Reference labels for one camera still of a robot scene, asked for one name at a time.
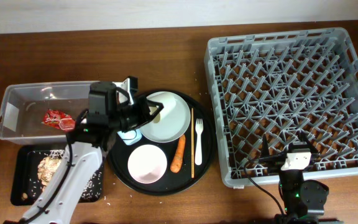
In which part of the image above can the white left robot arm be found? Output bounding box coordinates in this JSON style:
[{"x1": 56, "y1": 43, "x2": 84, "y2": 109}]
[{"x1": 19, "y1": 76, "x2": 163, "y2": 223}]

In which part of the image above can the orange carrot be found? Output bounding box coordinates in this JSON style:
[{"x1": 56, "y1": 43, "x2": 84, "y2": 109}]
[{"x1": 170, "y1": 134, "x2": 186, "y2": 173}]

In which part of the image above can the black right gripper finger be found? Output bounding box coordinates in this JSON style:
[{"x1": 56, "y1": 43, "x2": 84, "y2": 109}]
[
  {"x1": 261, "y1": 134, "x2": 270, "y2": 157},
  {"x1": 300, "y1": 131, "x2": 312, "y2": 146}
]

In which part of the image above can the pink bowl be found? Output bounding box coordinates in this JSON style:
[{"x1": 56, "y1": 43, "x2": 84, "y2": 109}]
[{"x1": 127, "y1": 144, "x2": 167, "y2": 184}]

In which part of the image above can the wooden chopstick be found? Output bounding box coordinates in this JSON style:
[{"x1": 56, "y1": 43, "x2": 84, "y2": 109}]
[{"x1": 190, "y1": 108, "x2": 195, "y2": 179}]

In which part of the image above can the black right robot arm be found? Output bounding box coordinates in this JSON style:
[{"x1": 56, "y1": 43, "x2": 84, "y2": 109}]
[{"x1": 259, "y1": 131, "x2": 329, "y2": 223}]

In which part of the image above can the black round tray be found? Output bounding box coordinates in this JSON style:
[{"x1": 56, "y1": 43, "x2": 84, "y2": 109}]
[{"x1": 106, "y1": 90, "x2": 216, "y2": 196}]

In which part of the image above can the red snack wrapper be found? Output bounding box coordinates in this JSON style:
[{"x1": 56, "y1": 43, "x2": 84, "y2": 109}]
[{"x1": 42, "y1": 109, "x2": 75, "y2": 131}]

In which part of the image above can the peanut shells and rice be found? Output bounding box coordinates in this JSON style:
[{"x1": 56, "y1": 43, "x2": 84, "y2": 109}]
[{"x1": 20, "y1": 149, "x2": 101, "y2": 202}]

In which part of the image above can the black rectangular tray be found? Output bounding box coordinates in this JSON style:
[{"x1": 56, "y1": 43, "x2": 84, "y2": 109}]
[{"x1": 11, "y1": 144, "x2": 104, "y2": 206}]

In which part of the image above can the light blue plastic cup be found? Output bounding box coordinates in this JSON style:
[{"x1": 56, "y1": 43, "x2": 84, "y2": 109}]
[{"x1": 117, "y1": 129, "x2": 142, "y2": 146}]

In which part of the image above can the white paper cup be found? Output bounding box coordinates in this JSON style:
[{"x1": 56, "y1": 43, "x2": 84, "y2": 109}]
[{"x1": 147, "y1": 91, "x2": 176, "y2": 123}]

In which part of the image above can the grey round plate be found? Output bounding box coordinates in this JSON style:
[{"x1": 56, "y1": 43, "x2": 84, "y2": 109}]
[{"x1": 140, "y1": 91, "x2": 191, "y2": 143}]

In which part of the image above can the grey dishwasher rack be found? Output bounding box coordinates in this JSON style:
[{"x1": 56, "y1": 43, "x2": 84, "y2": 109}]
[{"x1": 204, "y1": 27, "x2": 358, "y2": 189}]

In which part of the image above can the white plastic fork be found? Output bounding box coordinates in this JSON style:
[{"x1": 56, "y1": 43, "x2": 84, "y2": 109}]
[{"x1": 195, "y1": 118, "x2": 203, "y2": 166}]

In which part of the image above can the clear plastic bin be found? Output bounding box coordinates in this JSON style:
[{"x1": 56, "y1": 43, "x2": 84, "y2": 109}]
[{"x1": 0, "y1": 81, "x2": 92, "y2": 145}]

